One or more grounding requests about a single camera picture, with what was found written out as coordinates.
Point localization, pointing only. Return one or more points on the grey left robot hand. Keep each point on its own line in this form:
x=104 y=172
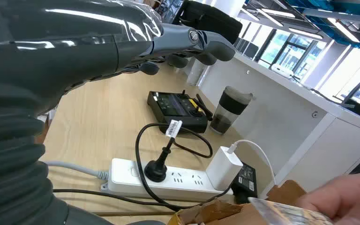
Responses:
x=59 y=46

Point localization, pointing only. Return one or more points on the card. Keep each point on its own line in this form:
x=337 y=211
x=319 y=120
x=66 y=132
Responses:
x=285 y=216

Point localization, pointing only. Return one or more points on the black power brick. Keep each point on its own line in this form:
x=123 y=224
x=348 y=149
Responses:
x=246 y=183

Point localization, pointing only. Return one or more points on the open cardboard box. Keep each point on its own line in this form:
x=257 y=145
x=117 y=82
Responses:
x=229 y=217

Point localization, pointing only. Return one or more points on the white charger block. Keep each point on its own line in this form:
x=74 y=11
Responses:
x=223 y=169

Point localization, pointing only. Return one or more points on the black remote controller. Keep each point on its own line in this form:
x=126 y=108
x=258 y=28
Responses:
x=173 y=107

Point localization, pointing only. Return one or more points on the small white device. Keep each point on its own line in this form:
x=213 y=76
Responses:
x=282 y=70

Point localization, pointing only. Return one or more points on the white power strip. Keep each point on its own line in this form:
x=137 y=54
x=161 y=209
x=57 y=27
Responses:
x=124 y=178

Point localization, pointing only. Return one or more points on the clear tumbler with black sleeve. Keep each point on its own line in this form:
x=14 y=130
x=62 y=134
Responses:
x=231 y=104

